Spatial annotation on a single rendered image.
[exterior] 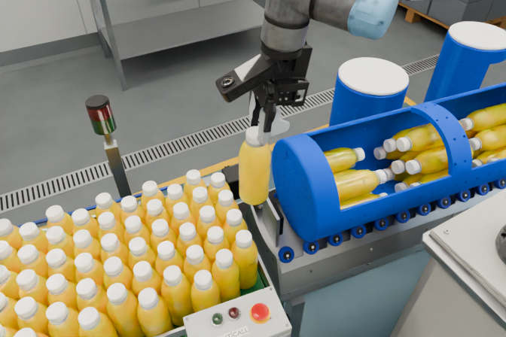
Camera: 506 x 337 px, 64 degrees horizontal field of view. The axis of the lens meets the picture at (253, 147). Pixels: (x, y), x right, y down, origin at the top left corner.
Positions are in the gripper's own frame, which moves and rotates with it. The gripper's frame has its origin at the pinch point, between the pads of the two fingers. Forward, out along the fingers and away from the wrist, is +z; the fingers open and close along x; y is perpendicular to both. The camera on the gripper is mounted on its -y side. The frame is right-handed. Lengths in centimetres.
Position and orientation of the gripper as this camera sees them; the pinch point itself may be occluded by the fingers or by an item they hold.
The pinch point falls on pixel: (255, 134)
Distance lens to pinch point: 81.4
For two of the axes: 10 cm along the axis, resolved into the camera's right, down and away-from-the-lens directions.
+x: -3.3, -6.6, 6.8
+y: 9.4, -1.4, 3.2
